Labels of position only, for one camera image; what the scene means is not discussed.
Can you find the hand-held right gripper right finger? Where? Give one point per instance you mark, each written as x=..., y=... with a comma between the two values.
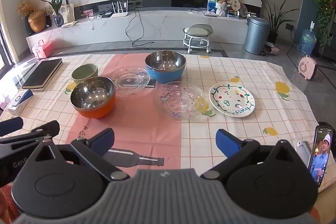
x=226, y=141

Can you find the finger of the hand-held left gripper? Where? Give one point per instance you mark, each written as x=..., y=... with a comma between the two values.
x=10, y=125
x=39, y=134

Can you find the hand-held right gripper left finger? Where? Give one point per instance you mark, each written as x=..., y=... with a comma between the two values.
x=103, y=140

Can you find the orange steel bowl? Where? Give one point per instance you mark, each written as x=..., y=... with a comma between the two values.
x=97, y=109

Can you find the white fruit-painted plate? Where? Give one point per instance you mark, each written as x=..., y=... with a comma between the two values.
x=231, y=100

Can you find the floral clear glass plate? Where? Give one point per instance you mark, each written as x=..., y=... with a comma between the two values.
x=178, y=103

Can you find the plain clear glass plate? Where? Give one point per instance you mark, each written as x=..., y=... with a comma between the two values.
x=128, y=82

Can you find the green ceramic bowl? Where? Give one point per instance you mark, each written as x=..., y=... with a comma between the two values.
x=84, y=72

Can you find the striped ceramic cup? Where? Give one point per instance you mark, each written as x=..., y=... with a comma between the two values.
x=162, y=76

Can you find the white and blue box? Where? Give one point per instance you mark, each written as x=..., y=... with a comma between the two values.
x=19, y=100

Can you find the pink bottle-print placemat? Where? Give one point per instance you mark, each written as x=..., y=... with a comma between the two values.
x=136, y=129

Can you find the black book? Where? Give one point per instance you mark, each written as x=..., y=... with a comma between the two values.
x=42, y=73

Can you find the grey phone stand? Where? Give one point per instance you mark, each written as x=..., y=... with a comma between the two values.
x=302, y=150

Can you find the pink storage box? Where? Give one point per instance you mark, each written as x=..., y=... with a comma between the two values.
x=43, y=50

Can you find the smartphone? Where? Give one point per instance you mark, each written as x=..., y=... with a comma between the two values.
x=321, y=155

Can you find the golden vase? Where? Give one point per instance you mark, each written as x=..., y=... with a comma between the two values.
x=37, y=21

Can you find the pink fan heater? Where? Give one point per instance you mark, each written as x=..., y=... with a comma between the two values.
x=307, y=66

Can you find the grey trash can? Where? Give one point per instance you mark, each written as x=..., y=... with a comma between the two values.
x=256, y=35

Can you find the white rolling stool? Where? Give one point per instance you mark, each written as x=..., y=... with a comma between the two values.
x=197, y=31

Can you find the papers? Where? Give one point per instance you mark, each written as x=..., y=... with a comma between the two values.
x=69, y=24

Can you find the green plant in blue vase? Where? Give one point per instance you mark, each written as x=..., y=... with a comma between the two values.
x=58, y=19

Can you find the dried flowers in dark vase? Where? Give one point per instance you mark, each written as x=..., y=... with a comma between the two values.
x=25, y=7

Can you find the white photo card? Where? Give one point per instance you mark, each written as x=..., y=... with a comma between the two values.
x=67, y=13

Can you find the black set-top box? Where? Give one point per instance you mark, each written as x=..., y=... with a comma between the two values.
x=106, y=15

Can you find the white router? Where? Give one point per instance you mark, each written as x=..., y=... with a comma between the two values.
x=119, y=14

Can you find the small pink photo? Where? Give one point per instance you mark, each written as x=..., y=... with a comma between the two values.
x=88, y=13

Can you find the blue water bottle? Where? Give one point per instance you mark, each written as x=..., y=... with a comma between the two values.
x=307, y=41

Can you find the long-leaf potted plant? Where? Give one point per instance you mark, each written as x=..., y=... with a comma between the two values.
x=274, y=19

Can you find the marble television console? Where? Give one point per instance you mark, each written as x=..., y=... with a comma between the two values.
x=162, y=23

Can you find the round hand fan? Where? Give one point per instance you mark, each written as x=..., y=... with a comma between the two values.
x=234, y=5

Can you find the blue and green painting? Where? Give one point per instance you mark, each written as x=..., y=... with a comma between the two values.
x=211, y=3

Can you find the trailing vine plant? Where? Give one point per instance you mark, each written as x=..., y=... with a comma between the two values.
x=323, y=3

